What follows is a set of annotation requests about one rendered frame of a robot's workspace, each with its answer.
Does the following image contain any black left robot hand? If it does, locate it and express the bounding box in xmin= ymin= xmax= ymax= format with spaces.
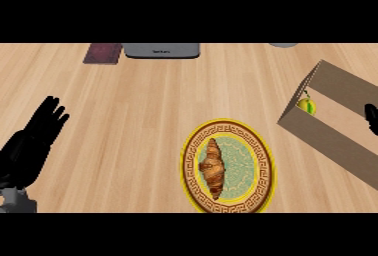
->
xmin=0 ymin=95 xmax=71 ymax=191

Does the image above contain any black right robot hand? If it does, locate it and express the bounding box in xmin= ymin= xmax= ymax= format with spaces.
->
xmin=364 ymin=103 xmax=378 ymax=137

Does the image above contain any open cardboard box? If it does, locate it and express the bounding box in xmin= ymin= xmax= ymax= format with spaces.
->
xmin=277 ymin=59 xmax=378 ymax=192

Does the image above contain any yellow lemon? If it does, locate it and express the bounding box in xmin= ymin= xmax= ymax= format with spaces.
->
xmin=296 ymin=89 xmax=318 ymax=117

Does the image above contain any ornate yellow-rimmed plate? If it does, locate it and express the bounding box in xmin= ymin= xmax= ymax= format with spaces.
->
xmin=179 ymin=118 xmax=278 ymax=214

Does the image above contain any grey round object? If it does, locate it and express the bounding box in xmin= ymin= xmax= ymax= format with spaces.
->
xmin=268 ymin=43 xmax=300 ymax=49

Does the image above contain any dark red book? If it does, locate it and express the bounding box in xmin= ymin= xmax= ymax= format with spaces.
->
xmin=82 ymin=43 xmax=124 ymax=66

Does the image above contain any brown croissant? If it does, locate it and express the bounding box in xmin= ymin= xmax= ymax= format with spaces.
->
xmin=198 ymin=137 xmax=228 ymax=201

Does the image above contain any grey flat appliance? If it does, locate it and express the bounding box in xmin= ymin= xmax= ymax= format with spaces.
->
xmin=121 ymin=43 xmax=203 ymax=60

